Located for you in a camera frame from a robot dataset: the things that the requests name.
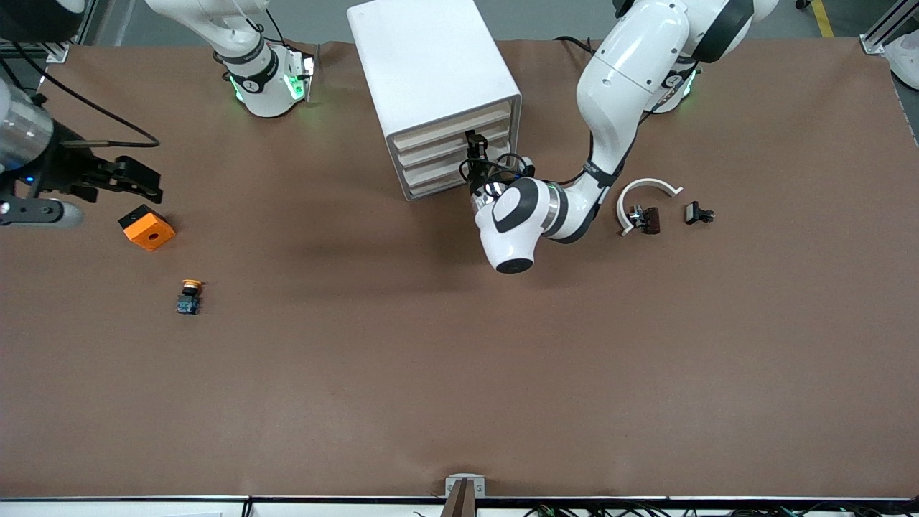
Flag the white plastic drawer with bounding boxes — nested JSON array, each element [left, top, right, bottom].
[[395, 118, 513, 168], [392, 101, 513, 152], [402, 152, 512, 200], [398, 134, 513, 184]]

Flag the white drawer cabinet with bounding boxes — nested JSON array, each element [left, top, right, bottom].
[[347, 0, 523, 202]]

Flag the orange box with hole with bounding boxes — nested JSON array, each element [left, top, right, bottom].
[[118, 205, 177, 252]]

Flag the white curved plastic piece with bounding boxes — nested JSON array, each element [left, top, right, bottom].
[[616, 178, 683, 236]]

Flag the brown table cover sheet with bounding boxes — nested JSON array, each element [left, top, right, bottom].
[[0, 37, 919, 499]]

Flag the white rounded plastic housing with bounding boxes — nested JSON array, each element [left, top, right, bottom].
[[889, 32, 919, 91]]

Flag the yellow push button switch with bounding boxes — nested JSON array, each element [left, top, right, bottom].
[[176, 279, 204, 315]]

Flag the aluminium frame profile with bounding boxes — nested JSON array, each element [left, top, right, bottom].
[[0, 18, 94, 64], [860, 0, 919, 55]]

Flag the black right arm base cable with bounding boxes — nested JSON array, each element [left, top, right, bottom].
[[266, 9, 320, 58]]

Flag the grey metal mount bracket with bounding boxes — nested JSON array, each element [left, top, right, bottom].
[[445, 474, 486, 499]]

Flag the white table edge rail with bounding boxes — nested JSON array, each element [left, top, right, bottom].
[[0, 495, 919, 517]]

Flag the black cable bundle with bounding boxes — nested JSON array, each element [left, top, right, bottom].
[[524, 503, 919, 517]]

